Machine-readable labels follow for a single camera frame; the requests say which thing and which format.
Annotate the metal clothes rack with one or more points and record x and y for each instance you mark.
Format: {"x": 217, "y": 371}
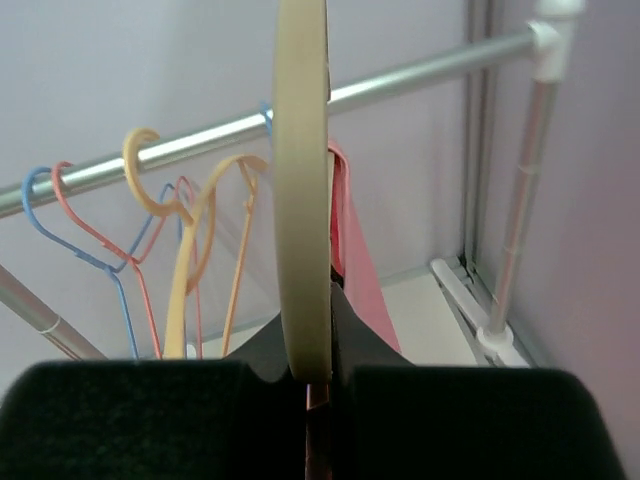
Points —
{"x": 547, "y": 39}

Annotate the blue hanger holding orange shirt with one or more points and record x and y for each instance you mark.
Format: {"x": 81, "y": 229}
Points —
{"x": 267, "y": 114}

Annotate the blue wire hanger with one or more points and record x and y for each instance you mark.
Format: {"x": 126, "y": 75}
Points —
{"x": 89, "y": 251}

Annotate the beige wooden hanger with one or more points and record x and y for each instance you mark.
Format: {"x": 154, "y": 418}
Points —
{"x": 198, "y": 235}

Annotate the pink t shirt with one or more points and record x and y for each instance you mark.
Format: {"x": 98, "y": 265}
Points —
{"x": 360, "y": 260}

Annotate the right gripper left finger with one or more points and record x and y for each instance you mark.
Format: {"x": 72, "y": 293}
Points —
{"x": 241, "y": 417}

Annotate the pink wire hanger on rack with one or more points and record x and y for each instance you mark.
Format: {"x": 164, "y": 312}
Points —
{"x": 182, "y": 187}

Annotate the beige hanger holding pink shirt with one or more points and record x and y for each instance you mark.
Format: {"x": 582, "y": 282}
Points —
{"x": 301, "y": 186}

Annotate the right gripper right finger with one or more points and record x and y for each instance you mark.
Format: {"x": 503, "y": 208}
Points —
{"x": 392, "y": 419}

